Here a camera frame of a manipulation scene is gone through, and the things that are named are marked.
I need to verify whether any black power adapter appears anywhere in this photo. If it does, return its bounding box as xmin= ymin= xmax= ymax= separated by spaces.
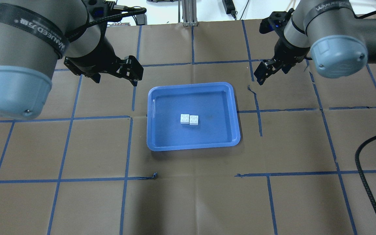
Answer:
xmin=222 ymin=0 xmax=236 ymax=15

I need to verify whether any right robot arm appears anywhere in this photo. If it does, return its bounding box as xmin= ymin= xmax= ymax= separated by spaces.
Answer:
xmin=254 ymin=0 xmax=376 ymax=85

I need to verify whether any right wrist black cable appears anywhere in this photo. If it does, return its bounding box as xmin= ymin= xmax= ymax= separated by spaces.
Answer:
xmin=354 ymin=127 xmax=376 ymax=235

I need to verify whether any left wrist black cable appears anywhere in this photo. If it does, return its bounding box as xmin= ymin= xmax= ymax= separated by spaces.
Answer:
xmin=66 ymin=5 xmax=148 ymax=43

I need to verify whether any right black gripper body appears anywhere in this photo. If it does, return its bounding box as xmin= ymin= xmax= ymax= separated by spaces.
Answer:
xmin=259 ymin=11 xmax=309 ymax=68

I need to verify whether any white block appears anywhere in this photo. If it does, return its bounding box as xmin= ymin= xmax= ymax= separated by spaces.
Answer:
xmin=180 ymin=114 xmax=190 ymax=124
xmin=189 ymin=115 xmax=199 ymax=126

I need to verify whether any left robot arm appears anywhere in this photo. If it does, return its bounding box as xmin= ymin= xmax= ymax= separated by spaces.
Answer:
xmin=0 ymin=0 xmax=146 ymax=119

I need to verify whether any blue plastic tray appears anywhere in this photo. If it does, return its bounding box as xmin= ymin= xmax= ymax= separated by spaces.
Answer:
xmin=147 ymin=82 xmax=241 ymax=151

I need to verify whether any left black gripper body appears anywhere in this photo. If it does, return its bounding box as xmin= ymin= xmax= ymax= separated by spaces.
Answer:
xmin=64 ymin=33 xmax=121 ymax=83

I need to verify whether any aluminium frame post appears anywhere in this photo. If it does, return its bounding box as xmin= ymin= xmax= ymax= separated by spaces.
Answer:
xmin=181 ymin=0 xmax=198 ymax=27

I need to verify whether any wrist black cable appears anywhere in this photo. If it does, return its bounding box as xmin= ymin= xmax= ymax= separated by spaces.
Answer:
xmin=66 ymin=5 xmax=148 ymax=43
xmin=354 ymin=127 xmax=376 ymax=235

